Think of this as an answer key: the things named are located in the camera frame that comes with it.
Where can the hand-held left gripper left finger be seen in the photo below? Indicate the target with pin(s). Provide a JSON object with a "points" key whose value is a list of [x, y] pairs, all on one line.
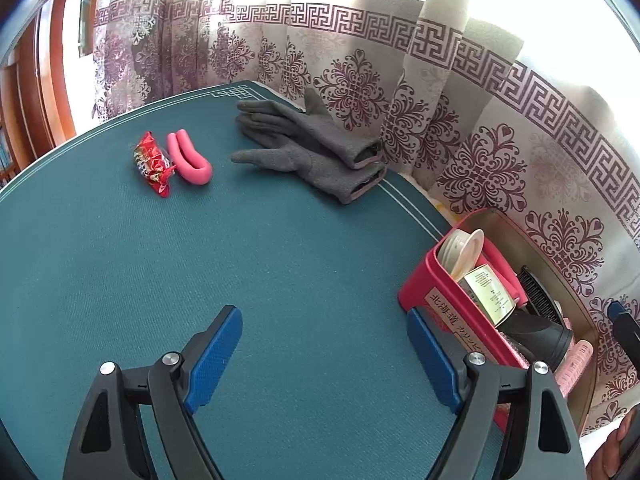
{"points": [[215, 355]]}

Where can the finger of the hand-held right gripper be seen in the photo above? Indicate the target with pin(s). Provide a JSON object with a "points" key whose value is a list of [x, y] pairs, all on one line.
{"points": [[620, 320]]}

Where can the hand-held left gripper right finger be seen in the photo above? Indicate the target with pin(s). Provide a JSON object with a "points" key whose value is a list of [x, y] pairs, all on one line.
{"points": [[435, 360]]}

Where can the red container box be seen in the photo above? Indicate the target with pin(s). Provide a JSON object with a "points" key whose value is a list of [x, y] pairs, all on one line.
{"points": [[430, 280]]}

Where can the black dryer nozzle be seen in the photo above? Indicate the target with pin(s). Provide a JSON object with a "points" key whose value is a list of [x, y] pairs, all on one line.
{"points": [[540, 337]]}

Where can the yellow white medicine box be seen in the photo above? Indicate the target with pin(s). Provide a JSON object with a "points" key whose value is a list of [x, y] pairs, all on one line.
{"points": [[487, 292]]}

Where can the black comb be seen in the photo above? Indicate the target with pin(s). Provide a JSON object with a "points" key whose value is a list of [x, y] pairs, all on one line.
{"points": [[537, 295]]}

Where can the white round lid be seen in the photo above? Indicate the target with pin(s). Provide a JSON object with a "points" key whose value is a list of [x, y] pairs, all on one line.
{"points": [[460, 255]]}

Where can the long pink foam curler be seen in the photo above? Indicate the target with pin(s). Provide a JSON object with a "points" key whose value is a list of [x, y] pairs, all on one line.
{"points": [[505, 270]]}

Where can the person's right hand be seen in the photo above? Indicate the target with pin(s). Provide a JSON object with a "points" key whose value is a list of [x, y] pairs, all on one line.
{"points": [[607, 452]]}

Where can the short pink foam curler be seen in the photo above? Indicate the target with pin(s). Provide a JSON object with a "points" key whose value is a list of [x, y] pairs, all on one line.
{"points": [[195, 172]]}

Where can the red snack packet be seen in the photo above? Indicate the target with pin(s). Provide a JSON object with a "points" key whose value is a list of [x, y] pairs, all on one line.
{"points": [[152, 165]]}

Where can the grey glove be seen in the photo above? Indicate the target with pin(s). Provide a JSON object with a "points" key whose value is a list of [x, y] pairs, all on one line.
{"points": [[325, 172], [320, 130]]}

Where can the patterned sheer curtain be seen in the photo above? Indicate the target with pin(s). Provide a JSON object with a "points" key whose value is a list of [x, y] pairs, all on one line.
{"points": [[450, 110]]}

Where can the wooden bookshelf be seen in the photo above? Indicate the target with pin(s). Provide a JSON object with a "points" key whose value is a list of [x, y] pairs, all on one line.
{"points": [[5, 155]]}

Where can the wooden door frame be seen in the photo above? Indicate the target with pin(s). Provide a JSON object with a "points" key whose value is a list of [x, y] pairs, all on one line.
{"points": [[50, 85]]}

